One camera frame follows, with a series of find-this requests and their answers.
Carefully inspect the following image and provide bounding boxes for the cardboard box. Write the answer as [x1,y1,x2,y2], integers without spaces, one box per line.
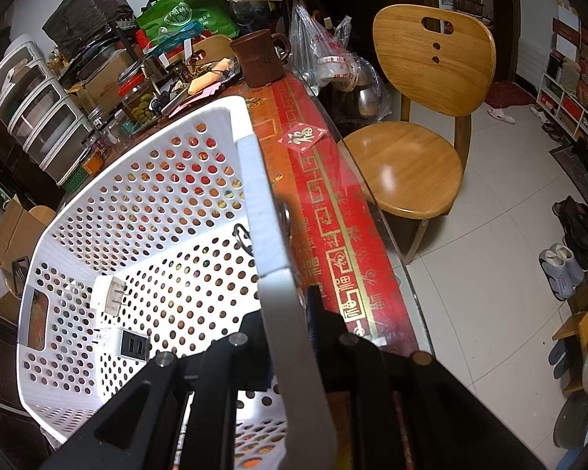
[0,199,56,300]

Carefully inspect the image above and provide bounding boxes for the wooden chair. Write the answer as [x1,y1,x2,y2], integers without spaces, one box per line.
[344,4,496,263]

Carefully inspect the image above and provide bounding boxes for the red paper fu sticker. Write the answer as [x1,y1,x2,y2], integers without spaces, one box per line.
[278,123,328,153]

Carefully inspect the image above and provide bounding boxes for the white stacked drawer organizer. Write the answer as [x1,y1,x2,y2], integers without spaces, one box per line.
[0,34,93,186]

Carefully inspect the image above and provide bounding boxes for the white usb charger block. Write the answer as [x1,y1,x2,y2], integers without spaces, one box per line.
[90,275,149,362]

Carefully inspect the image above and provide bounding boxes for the white perforated plastic basket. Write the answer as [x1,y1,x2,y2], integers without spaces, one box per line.
[16,97,336,469]

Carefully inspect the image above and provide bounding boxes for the clear plastic bag with bowls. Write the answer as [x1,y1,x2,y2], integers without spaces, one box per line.
[289,0,392,128]

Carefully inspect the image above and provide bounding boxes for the green shopping bag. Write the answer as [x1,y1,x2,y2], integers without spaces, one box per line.
[137,0,239,43]

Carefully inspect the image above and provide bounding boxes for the grey white sneakers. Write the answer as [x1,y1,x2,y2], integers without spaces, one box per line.
[539,243,585,301]

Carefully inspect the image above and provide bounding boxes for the brown ceramic mug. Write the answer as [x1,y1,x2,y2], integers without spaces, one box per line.
[230,29,291,88]

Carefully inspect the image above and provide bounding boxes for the glass jar of pickles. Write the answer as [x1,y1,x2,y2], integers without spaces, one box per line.
[119,74,157,125]

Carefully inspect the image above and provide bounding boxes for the white shelf unit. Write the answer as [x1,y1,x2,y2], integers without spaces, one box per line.
[536,72,588,141]

